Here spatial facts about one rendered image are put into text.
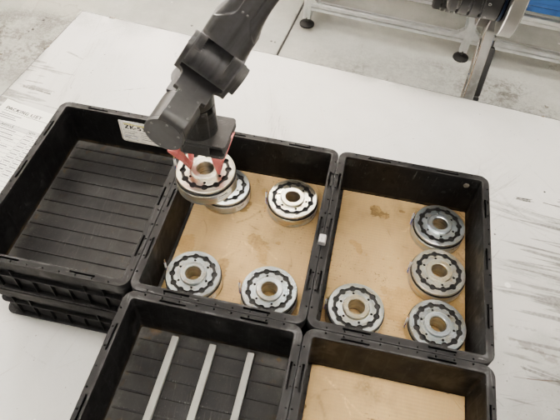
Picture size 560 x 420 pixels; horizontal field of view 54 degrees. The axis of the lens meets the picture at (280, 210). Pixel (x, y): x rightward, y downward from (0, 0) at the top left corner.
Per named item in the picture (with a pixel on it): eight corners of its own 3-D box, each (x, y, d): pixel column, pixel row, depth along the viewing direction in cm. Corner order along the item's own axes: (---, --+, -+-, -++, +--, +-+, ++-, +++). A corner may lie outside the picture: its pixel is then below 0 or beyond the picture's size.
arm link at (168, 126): (253, 64, 74) (200, 24, 72) (221, 122, 67) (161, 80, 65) (217, 108, 83) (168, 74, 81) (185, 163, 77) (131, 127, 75)
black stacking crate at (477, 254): (333, 188, 121) (340, 152, 112) (469, 213, 119) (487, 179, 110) (301, 355, 97) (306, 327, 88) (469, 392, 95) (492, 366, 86)
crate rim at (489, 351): (338, 157, 114) (340, 150, 112) (485, 184, 111) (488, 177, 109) (304, 332, 90) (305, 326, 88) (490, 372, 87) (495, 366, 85)
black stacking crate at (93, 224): (77, 140, 127) (64, 102, 118) (201, 163, 124) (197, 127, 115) (-13, 287, 103) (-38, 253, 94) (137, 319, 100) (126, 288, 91)
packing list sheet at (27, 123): (1, 97, 151) (1, 97, 150) (77, 117, 147) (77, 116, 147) (-82, 184, 131) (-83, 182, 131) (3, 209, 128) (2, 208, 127)
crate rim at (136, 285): (198, 132, 117) (197, 124, 115) (338, 157, 114) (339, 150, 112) (129, 295, 93) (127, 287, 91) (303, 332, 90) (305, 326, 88)
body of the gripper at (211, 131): (226, 157, 84) (222, 122, 78) (162, 145, 86) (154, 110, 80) (237, 127, 88) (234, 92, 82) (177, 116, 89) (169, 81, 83)
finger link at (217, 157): (227, 189, 91) (222, 151, 83) (185, 181, 92) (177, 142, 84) (237, 158, 95) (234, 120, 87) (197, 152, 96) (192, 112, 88)
